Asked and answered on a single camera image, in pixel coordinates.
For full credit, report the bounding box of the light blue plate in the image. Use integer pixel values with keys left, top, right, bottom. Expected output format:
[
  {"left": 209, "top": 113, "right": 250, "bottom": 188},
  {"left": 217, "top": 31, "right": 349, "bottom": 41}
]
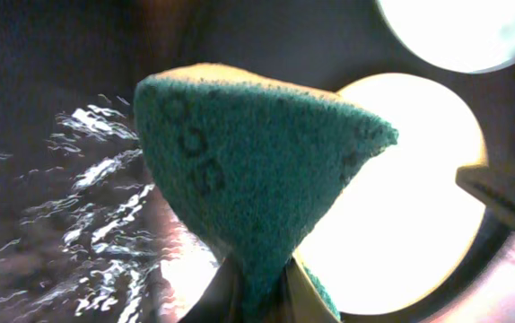
[{"left": 376, "top": 0, "right": 515, "bottom": 74}]

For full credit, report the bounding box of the black round tray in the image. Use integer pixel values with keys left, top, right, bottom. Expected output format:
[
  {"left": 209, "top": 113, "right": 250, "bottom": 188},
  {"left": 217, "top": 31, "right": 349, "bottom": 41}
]
[{"left": 0, "top": 1, "right": 515, "bottom": 322}]

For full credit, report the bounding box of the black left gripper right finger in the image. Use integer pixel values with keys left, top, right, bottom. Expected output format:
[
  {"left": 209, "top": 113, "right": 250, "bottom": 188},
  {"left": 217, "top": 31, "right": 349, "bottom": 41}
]
[{"left": 282, "top": 258, "right": 338, "bottom": 323}]

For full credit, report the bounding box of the green and yellow sponge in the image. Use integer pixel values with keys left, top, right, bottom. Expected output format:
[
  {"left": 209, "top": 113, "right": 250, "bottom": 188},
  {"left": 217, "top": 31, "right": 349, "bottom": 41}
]
[{"left": 133, "top": 63, "right": 398, "bottom": 322}]

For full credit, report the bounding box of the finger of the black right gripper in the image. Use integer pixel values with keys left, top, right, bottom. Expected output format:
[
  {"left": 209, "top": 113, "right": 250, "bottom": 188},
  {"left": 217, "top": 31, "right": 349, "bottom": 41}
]
[{"left": 455, "top": 156, "right": 515, "bottom": 249}]

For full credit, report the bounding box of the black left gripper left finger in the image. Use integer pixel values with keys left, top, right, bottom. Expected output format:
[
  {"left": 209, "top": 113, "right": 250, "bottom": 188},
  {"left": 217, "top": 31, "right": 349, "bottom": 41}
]
[{"left": 179, "top": 258, "right": 244, "bottom": 323}]

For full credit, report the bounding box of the yellow plate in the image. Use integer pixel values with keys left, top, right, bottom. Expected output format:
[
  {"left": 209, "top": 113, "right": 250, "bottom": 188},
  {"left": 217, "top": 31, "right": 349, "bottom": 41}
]
[{"left": 298, "top": 73, "right": 486, "bottom": 315}]

